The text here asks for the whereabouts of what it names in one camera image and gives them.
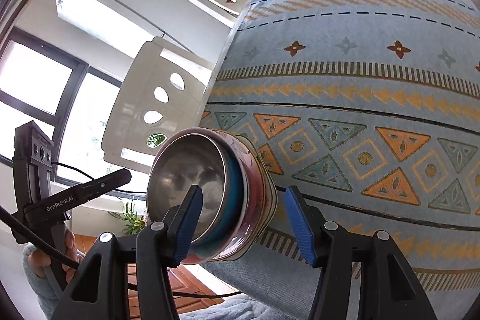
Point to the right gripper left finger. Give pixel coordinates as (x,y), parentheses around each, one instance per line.
(163,245)

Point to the white chair near left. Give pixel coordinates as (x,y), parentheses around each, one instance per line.
(160,96)

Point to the pink polka dot bowl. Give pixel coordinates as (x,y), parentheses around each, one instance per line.
(262,192)

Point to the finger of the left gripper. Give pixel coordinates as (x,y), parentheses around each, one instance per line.
(58,204)

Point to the green potted plant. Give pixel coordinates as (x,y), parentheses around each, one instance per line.
(133,222)

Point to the blue steel bowl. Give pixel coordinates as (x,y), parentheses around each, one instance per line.
(196,157)

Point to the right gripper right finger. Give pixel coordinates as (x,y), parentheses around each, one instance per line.
(324,245)

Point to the white refrigerator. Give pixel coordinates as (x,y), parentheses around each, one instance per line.
(126,24)

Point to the patterned blue table mat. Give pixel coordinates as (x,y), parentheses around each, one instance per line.
(370,108)

